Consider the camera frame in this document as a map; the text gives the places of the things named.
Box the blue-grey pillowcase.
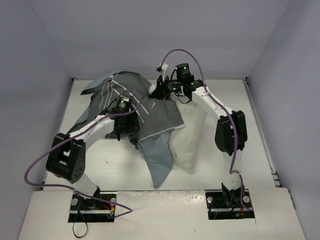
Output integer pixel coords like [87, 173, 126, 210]
[70, 71, 185, 189]

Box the white pillow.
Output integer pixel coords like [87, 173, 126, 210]
[148, 83, 209, 175]

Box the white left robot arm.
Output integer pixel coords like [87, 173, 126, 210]
[45, 97, 140, 210]

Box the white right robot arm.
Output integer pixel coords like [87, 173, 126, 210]
[156, 63, 248, 206]

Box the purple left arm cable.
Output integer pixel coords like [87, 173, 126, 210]
[23, 90, 146, 218]

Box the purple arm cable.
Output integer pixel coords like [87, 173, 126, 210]
[156, 48, 254, 211]
[23, 90, 146, 218]

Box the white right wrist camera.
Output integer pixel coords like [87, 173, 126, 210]
[156, 63, 168, 82]

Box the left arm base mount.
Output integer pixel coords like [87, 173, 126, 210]
[68, 193, 116, 223]

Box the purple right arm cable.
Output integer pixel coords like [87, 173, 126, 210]
[156, 48, 254, 211]

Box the thin black loose cable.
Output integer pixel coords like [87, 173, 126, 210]
[72, 197, 89, 238]

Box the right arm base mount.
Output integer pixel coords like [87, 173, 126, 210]
[205, 189, 255, 221]

